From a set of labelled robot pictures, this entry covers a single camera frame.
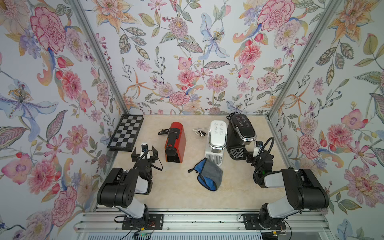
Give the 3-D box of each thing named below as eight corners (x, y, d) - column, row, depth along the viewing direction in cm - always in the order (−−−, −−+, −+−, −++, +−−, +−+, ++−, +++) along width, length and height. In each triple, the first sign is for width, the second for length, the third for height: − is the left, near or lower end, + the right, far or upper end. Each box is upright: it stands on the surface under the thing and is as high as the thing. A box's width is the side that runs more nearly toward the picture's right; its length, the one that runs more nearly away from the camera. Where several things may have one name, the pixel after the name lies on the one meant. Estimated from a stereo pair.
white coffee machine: (206, 167, 94) (209, 147, 76) (204, 142, 106) (207, 120, 88) (223, 167, 94) (231, 147, 76) (220, 142, 106) (226, 120, 88)
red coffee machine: (167, 165, 96) (162, 148, 80) (174, 139, 109) (171, 120, 94) (180, 167, 95) (178, 151, 80) (186, 140, 108) (185, 122, 93)
